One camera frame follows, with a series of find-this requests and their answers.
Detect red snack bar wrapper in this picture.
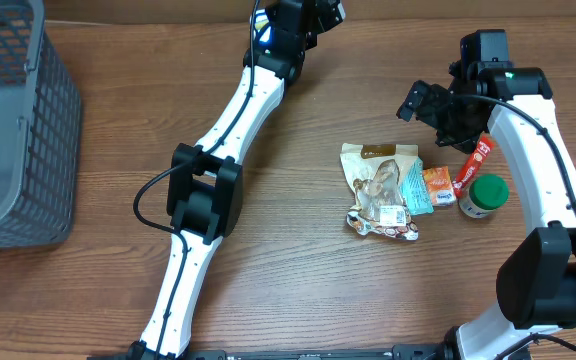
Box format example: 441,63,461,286
452,136,494,198

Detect beige paper snack bag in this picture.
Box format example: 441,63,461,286
340,143,418,226

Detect orange small box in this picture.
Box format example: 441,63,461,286
422,166,457,207

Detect green lid jar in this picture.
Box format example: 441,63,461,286
458,174,509,219

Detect teal tissue packet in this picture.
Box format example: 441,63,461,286
400,158,434,216

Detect silver snack wrapper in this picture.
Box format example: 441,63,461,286
346,210,419,241

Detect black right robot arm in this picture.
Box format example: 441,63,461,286
393,30,576,359

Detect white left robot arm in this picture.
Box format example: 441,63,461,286
125,0,346,359

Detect white barcode scanner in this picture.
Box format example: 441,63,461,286
253,10,272,45

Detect grey plastic mesh basket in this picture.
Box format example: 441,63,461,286
0,0,83,248

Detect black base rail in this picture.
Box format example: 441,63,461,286
87,343,533,360

